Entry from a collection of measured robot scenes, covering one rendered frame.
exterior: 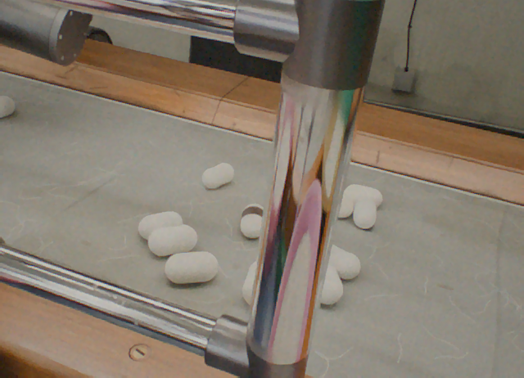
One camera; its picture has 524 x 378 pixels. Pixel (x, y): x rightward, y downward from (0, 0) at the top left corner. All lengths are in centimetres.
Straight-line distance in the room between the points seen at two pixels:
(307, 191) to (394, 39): 235
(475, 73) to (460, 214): 202
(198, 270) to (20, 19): 27
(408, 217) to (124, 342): 28
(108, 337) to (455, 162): 38
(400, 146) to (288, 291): 42
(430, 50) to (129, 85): 195
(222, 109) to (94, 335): 35
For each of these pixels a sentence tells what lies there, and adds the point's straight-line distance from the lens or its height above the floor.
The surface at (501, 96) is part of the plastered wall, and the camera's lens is 258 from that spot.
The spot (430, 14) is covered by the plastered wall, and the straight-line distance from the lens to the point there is 247.
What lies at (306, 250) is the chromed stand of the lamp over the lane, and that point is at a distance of 17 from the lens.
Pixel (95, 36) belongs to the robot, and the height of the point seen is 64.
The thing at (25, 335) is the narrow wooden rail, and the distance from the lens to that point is 33.
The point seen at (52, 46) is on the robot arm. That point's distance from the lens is 51.
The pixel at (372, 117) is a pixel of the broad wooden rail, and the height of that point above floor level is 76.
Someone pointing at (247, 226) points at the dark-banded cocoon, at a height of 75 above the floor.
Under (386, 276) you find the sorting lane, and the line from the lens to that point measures 43.
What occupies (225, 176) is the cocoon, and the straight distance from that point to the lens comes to 49.
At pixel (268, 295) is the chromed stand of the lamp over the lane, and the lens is 18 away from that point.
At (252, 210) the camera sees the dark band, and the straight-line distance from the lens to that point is 44.
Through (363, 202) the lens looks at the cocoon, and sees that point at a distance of 48.
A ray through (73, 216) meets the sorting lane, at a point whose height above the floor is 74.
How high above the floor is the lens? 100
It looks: 29 degrees down
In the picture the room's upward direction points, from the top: 7 degrees clockwise
